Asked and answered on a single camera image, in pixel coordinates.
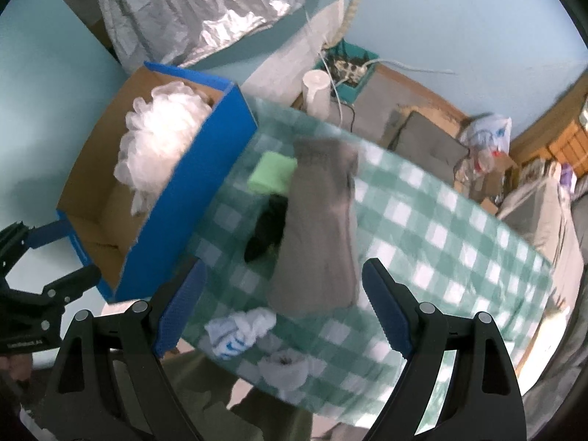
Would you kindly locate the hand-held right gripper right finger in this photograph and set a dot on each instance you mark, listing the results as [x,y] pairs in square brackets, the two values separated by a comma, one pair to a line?
[386,312]

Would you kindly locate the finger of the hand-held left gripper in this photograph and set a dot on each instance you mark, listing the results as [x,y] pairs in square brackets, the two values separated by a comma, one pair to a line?
[76,282]
[46,234]

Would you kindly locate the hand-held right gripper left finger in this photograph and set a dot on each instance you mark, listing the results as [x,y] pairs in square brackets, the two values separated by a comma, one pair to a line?
[183,308]

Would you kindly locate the white blue striped sock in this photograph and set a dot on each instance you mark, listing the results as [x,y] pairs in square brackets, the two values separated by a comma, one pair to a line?
[239,330]

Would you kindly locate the grey towel cloth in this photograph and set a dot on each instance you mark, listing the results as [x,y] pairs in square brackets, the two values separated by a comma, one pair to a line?
[317,239]

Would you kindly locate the blue cardboard box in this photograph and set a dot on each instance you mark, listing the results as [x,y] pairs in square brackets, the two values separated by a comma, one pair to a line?
[202,183]

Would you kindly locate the light green cloth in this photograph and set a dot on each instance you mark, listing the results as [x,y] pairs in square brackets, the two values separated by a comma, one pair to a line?
[271,173]

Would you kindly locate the person's left hand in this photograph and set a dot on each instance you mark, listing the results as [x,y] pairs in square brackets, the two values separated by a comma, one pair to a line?
[14,370]

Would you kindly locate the green checkered tablecloth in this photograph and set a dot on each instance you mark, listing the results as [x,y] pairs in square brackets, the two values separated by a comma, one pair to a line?
[413,220]

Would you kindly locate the black sock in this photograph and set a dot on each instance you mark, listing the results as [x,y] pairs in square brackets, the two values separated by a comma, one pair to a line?
[266,234]

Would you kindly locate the white bath pouf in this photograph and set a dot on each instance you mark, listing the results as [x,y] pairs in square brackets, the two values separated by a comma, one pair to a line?
[156,138]

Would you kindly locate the grey cushion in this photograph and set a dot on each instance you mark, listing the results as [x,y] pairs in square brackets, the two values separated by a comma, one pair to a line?
[427,144]

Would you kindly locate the small brown cardboard box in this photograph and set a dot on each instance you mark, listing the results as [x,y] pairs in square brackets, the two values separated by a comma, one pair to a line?
[496,179]

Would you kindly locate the grey bedding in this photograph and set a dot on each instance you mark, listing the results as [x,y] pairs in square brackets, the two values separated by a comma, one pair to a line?
[542,211]

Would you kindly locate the white plastic bag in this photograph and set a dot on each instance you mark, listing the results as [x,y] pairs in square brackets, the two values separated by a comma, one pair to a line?
[489,138]

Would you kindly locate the teal basket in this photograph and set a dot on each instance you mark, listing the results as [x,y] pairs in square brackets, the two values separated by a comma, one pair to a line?
[363,86]

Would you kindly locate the white plastic cup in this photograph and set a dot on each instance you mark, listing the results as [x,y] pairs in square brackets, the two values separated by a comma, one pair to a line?
[316,94]

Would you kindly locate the white power strip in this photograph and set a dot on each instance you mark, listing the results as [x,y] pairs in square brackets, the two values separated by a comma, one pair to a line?
[347,70]

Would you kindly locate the wooden furniture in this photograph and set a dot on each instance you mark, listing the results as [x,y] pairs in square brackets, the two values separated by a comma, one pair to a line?
[569,142]

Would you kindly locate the white fabric sheet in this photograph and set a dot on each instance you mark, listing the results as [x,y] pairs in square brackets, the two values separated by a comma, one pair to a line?
[289,64]

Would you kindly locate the silver foil cover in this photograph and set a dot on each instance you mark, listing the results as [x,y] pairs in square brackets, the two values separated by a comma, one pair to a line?
[193,4]

